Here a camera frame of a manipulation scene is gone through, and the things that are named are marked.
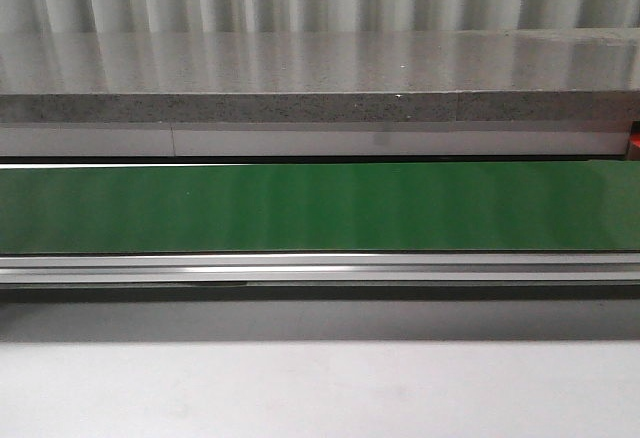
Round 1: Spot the green conveyor belt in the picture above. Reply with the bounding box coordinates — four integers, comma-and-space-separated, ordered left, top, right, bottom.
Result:
1, 160, 639, 255

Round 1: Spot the grey speckled stone counter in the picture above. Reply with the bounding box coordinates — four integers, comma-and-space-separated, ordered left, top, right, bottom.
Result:
0, 28, 640, 158

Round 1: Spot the red plastic tray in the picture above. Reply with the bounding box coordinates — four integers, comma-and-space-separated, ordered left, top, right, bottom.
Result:
626, 122, 640, 161

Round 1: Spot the aluminium conveyor frame rail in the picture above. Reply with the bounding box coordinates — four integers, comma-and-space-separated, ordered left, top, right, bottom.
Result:
1, 252, 639, 303

